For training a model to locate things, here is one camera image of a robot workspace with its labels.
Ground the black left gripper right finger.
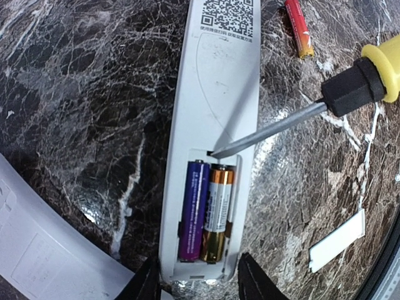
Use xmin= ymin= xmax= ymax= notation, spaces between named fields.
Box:
xmin=237 ymin=252 xmax=286 ymax=300

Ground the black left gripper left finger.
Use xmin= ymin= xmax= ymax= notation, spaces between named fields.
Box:
xmin=120 ymin=257 xmax=161 ymax=300

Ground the white remote control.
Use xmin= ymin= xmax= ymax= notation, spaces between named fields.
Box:
xmin=1 ymin=157 xmax=134 ymax=299

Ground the long white battery cover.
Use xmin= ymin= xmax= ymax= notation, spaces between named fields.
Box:
xmin=309 ymin=209 xmax=366 ymax=273

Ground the white air conditioner remote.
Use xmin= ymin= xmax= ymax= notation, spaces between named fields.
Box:
xmin=159 ymin=0 xmax=261 ymax=283

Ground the yellow handled screwdriver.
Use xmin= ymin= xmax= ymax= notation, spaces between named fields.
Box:
xmin=210 ymin=35 xmax=399 ymax=159

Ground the red AAA battery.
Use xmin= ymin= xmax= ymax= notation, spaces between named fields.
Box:
xmin=284 ymin=0 xmax=314 ymax=59

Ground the gold white AAA battery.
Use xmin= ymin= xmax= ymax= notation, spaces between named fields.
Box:
xmin=200 ymin=164 xmax=234 ymax=264

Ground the purple AAA battery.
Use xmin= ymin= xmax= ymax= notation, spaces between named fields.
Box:
xmin=178 ymin=160 xmax=210 ymax=261

